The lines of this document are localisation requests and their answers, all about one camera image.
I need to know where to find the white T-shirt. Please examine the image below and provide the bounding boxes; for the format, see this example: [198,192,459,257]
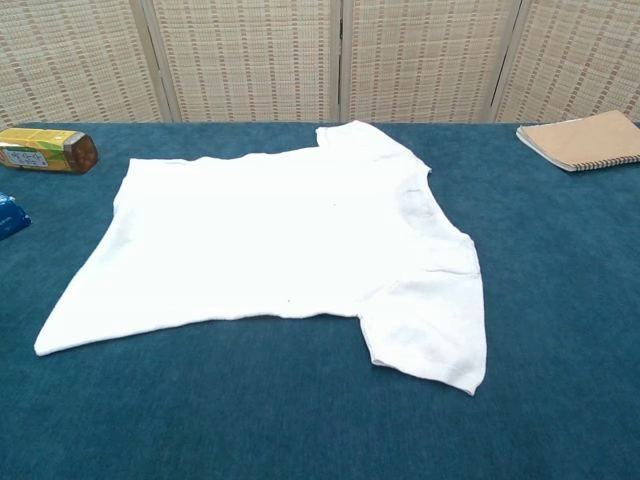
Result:
[33,119,489,398]

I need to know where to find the woven folding screen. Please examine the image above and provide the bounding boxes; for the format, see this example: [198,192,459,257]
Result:
[0,0,640,131]

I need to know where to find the brown spiral notebook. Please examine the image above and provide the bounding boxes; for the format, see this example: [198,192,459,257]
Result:
[515,109,640,174]

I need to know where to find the yellow label tea bottle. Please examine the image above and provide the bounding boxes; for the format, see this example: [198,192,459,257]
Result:
[0,127,100,176]

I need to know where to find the pink blue cookie package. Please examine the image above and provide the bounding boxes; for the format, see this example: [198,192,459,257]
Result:
[0,191,32,242]

